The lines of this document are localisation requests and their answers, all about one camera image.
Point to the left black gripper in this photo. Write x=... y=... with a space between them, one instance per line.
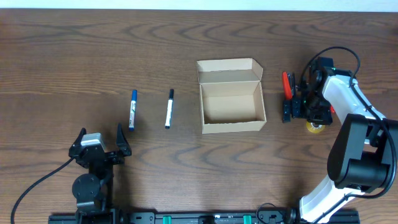
x=101 y=156

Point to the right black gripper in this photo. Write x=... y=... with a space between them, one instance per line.
x=296 y=107

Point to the yellow tape roll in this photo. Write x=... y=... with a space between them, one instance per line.
x=315 y=128

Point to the blue whiteboard marker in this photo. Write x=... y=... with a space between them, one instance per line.
x=132 y=113

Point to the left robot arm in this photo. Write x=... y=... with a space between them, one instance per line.
x=94 y=190

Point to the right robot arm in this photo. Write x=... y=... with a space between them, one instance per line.
x=362 y=162

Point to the open cardboard box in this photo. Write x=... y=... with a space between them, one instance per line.
x=231 y=97

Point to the black whiteboard marker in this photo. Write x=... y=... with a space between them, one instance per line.
x=170 y=103

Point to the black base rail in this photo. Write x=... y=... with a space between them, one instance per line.
x=270 y=215

